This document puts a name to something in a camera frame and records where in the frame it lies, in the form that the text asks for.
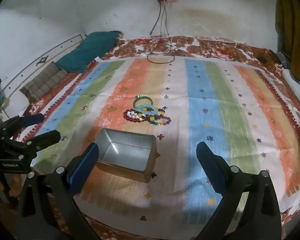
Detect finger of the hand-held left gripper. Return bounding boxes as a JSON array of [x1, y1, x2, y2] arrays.
[[2, 113, 45, 137], [10, 129, 61, 161]]

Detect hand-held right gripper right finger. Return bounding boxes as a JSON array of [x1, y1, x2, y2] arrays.
[[195, 141, 283, 240]]

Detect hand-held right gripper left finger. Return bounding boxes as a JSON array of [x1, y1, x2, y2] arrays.
[[16, 142, 100, 240]]

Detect rectangular metal tin box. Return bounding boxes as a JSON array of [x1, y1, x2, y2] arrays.
[[95, 128, 157, 183]]

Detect multicolour glass bead bracelet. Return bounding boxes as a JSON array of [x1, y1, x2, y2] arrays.
[[149, 115, 172, 126]]

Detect dark red bead bracelet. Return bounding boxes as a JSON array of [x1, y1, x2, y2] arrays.
[[123, 109, 143, 123]]

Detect dark brown bead bracelet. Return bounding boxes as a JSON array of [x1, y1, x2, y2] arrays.
[[156, 106, 168, 118]]

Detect light blue bead bracelet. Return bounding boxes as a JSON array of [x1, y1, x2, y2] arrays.
[[136, 104, 158, 116]]

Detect green bangle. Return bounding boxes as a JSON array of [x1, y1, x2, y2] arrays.
[[133, 95, 154, 109]]

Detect grey quilted cushion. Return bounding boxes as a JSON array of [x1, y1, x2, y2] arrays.
[[20, 61, 69, 103]]

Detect striped colourful mat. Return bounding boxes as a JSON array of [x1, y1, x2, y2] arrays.
[[19, 55, 300, 238]]

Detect teal cloth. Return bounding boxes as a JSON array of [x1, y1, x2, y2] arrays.
[[55, 31, 123, 73]]

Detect white pillow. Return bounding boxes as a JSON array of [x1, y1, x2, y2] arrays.
[[281, 68, 300, 106]]

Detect yellow curtain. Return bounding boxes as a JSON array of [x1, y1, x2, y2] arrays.
[[275, 0, 300, 82]]

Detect white cable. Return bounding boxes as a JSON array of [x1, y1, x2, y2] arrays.
[[144, 1, 174, 56]]

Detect black cable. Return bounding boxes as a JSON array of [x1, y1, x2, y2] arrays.
[[146, 1, 176, 64]]

